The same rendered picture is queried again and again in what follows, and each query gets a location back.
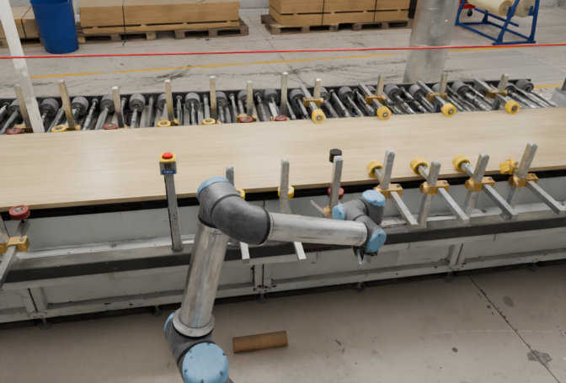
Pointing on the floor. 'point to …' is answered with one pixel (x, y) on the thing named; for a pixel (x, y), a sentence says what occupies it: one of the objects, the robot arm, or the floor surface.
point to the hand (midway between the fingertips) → (360, 260)
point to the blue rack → (508, 9)
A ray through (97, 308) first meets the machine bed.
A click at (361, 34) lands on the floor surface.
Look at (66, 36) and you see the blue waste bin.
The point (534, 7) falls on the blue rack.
